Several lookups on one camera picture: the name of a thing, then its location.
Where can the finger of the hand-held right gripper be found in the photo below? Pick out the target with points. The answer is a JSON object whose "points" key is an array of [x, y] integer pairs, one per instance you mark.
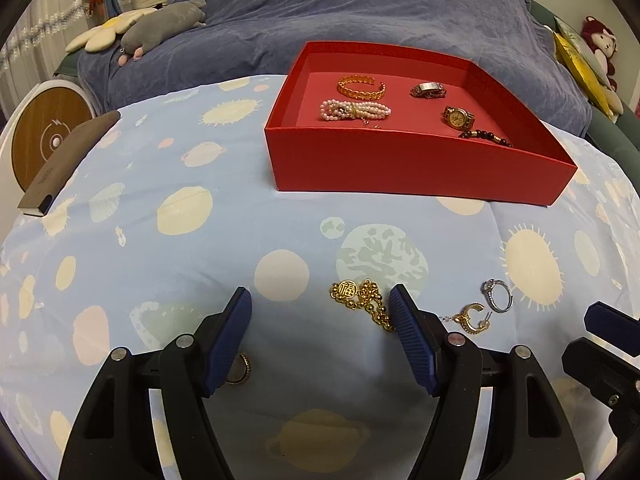
{"points": [[615, 325], [600, 375]]}

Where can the grey plush toy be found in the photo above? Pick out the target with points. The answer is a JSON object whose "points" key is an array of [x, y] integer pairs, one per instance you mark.
{"points": [[160, 25]]}

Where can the silver wristwatch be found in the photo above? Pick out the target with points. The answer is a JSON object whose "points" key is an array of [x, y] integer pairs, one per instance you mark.
{"points": [[427, 89]]}

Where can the gold wristwatch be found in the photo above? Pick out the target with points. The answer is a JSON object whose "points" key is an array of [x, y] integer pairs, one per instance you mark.
{"points": [[456, 117]]}

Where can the brown notebook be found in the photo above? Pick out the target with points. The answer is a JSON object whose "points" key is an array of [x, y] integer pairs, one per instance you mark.
{"points": [[65, 160]]}

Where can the red monkey plush toy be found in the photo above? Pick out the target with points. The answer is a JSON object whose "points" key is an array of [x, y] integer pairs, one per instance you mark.
{"points": [[600, 45]]}

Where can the gold hoop earring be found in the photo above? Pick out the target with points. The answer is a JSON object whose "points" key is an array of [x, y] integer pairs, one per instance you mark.
{"points": [[470, 320], [245, 367]]}

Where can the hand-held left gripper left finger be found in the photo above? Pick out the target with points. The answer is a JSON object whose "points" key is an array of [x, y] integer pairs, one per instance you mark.
{"points": [[227, 340]]}

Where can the red cardboard box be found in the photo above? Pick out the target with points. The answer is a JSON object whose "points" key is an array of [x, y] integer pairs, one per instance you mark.
{"points": [[400, 170]]}

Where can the blue blanket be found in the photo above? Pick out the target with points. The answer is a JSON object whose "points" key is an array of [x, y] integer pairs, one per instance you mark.
{"points": [[350, 0]]}

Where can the blue planet print tablecloth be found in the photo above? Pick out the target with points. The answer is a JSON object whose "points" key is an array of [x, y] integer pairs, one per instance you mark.
{"points": [[150, 260]]}

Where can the flower shaped cushion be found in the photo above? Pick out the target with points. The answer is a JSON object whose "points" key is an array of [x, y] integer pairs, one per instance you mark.
{"points": [[100, 35]]}

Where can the white curtain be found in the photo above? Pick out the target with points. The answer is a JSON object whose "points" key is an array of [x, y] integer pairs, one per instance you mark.
{"points": [[40, 25]]}

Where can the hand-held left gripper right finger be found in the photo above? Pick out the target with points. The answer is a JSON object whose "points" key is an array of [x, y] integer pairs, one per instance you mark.
{"points": [[415, 340]]}

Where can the grey pillow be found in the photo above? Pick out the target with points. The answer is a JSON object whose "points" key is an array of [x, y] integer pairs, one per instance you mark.
{"points": [[575, 35]]}

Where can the yellow cushion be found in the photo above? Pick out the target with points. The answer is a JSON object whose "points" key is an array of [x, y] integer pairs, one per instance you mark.
{"points": [[575, 60]]}

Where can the green sofa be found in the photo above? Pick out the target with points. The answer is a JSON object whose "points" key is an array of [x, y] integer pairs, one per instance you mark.
{"points": [[615, 145]]}

